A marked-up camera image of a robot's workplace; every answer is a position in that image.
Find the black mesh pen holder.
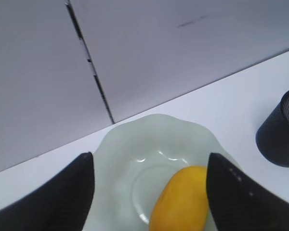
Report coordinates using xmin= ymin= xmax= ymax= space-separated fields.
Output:
xmin=255 ymin=91 xmax=289 ymax=167

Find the yellow mango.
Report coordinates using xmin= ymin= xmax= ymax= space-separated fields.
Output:
xmin=149 ymin=166 xmax=209 ymax=231

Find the pale green wavy plate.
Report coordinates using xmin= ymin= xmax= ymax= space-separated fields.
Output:
xmin=84 ymin=114 xmax=233 ymax=231

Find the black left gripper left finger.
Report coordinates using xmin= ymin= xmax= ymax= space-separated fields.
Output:
xmin=0 ymin=152 xmax=94 ymax=231

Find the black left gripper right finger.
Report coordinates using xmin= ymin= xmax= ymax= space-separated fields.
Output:
xmin=206 ymin=153 xmax=289 ymax=231

